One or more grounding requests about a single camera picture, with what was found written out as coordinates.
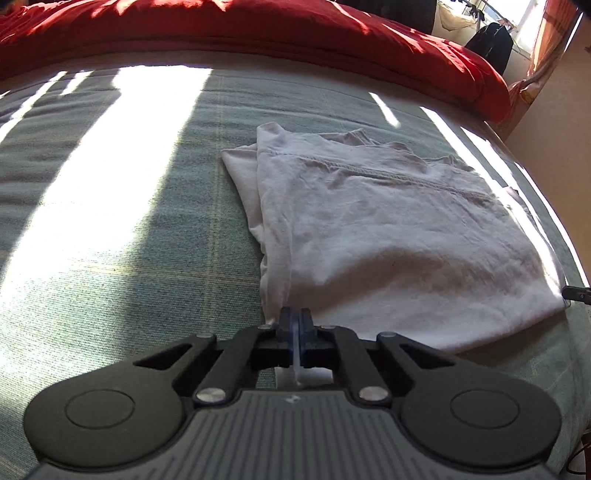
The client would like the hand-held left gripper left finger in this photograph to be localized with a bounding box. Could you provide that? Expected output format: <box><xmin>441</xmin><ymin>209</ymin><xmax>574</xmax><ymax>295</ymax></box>
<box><xmin>131</xmin><ymin>307</ymin><xmax>296</xmax><ymax>409</ymax></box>

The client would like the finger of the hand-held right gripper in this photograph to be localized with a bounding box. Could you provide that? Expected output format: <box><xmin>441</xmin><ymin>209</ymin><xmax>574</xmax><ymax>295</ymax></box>
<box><xmin>562</xmin><ymin>285</ymin><xmax>591</xmax><ymax>305</ymax></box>

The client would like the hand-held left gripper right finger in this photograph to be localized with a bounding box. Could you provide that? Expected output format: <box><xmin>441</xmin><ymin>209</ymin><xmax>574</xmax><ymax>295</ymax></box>
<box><xmin>298</xmin><ymin>308</ymin><xmax>458</xmax><ymax>409</ymax></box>

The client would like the white printed t-shirt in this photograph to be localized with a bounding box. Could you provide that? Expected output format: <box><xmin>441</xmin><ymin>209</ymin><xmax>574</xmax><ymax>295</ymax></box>
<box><xmin>221</xmin><ymin>121</ymin><xmax>570</xmax><ymax>388</ymax></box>

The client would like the green plaid blanket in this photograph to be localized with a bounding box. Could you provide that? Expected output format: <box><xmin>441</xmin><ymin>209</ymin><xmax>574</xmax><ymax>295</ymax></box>
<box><xmin>0</xmin><ymin>65</ymin><xmax>591</xmax><ymax>480</ymax></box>

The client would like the orange striped curtain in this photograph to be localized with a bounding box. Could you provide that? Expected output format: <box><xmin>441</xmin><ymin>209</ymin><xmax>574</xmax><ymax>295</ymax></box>
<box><xmin>508</xmin><ymin>0</ymin><xmax>583</xmax><ymax>125</ymax></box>

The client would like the small black hanging jacket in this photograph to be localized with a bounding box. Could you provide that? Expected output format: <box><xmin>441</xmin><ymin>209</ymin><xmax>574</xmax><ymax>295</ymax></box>
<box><xmin>464</xmin><ymin>22</ymin><xmax>514</xmax><ymax>77</ymax></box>

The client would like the white hanging garment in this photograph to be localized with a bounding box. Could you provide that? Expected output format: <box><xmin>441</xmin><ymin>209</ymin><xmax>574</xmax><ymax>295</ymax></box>
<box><xmin>434</xmin><ymin>0</ymin><xmax>476</xmax><ymax>38</ymax></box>

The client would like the red duvet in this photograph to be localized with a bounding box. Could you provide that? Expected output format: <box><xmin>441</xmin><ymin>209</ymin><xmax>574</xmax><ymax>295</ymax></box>
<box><xmin>0</xmin><ymin>0</ymin><xmax>512</xmax><ymax>124</ymax></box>

